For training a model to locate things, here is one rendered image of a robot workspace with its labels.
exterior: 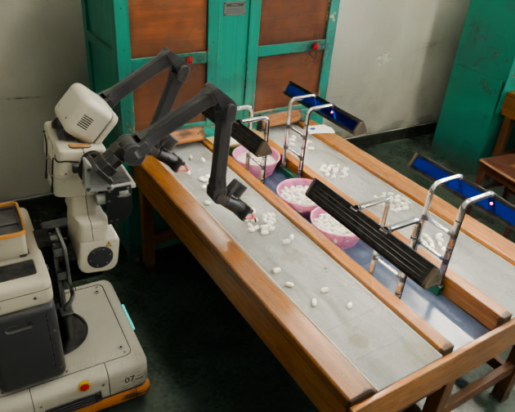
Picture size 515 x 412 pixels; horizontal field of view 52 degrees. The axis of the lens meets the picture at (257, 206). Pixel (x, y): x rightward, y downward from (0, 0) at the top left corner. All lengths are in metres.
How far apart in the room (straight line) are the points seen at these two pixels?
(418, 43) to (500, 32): 0.73
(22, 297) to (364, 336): 1.21
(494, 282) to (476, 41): 2.82
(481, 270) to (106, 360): 1.63
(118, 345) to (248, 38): 1.73
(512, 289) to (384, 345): 0.68
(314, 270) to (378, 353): 0.47
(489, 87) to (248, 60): 2.34
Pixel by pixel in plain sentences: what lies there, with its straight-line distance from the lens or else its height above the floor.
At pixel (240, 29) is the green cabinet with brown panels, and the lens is 3.01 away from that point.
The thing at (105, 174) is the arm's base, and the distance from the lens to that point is 1.88.
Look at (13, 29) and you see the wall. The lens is 3.50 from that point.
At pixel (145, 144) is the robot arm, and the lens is 1.87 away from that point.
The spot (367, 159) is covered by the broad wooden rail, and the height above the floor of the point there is 0.76.
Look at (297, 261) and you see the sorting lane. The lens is 2.20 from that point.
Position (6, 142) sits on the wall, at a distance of 3.72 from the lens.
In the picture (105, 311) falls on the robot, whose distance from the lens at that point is 2.66.
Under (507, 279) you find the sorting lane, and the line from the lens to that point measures 2.43.
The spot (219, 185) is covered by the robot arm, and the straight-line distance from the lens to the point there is 2.10.
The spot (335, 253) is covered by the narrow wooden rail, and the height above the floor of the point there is 0.76.
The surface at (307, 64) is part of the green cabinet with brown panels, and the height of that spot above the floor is 1.12.
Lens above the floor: 2.08
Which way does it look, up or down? 32 degrees down
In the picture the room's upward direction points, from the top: 5 degrees clockwise
